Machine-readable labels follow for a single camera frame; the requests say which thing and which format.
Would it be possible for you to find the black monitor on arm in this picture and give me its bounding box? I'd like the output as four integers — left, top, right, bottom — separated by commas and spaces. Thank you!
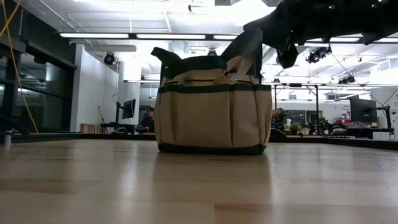
121, 98, 137, 120
349, 98, 378, 124

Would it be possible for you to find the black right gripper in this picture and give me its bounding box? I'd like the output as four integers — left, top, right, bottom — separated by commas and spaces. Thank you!
244, 0, 330, 70

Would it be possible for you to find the person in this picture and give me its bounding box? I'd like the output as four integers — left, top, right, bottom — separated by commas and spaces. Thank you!
139, 107, 155, 133
271, 108, 289, 131

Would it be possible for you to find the black ceiling lamp cluster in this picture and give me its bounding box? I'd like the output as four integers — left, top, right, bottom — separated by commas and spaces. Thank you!
306, 45, 333, 65

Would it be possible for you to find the yellow hanging cable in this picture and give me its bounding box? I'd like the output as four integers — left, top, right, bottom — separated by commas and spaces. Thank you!
0, 0, 40, 134

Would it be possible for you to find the beige green-trimmed gardening bag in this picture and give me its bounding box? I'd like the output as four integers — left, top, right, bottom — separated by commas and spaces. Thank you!
150, 27, 274, 156

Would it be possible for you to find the black aluminium table frame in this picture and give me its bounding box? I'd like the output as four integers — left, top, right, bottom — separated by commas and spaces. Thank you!
0, 132, 398, 152

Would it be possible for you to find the wooden crate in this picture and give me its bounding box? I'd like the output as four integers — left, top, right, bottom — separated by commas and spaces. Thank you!
80, 123, 103, 134

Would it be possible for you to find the black workstation frame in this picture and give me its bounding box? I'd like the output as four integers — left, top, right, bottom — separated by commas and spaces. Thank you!
273, 82, 320, 135

